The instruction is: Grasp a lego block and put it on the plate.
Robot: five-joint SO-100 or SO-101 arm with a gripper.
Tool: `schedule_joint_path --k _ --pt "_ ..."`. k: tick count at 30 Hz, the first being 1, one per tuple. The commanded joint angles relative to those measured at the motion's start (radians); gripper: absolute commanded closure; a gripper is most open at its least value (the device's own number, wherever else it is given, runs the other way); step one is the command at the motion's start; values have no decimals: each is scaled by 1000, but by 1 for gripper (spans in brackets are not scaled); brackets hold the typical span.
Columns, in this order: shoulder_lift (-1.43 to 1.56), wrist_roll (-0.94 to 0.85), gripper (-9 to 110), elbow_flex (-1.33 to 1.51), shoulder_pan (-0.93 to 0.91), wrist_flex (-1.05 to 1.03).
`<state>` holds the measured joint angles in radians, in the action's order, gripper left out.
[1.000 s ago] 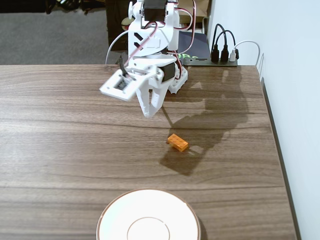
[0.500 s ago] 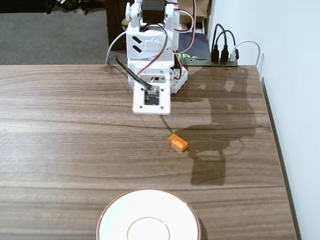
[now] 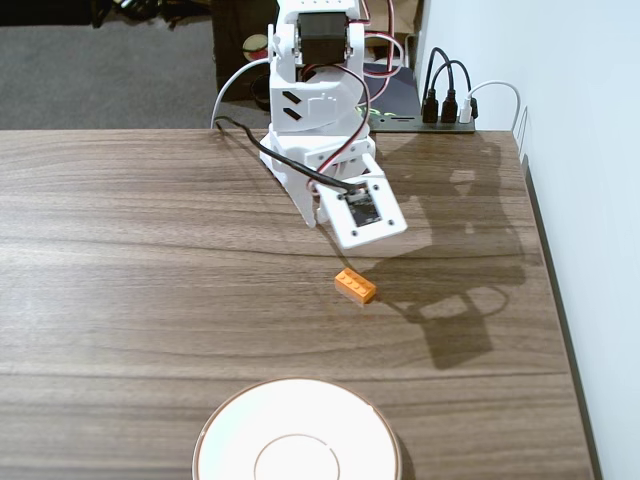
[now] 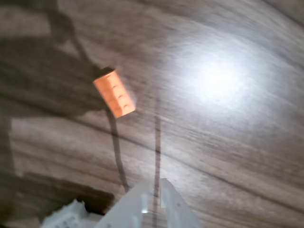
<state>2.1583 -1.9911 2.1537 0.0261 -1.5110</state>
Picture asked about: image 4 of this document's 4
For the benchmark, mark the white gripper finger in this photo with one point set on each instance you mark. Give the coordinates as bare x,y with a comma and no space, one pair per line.
177,209
129,209

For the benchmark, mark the orange lego block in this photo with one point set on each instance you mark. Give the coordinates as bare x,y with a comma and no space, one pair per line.
115,93

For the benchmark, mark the white lattice robot base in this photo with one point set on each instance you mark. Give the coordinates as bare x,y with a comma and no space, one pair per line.
65,216

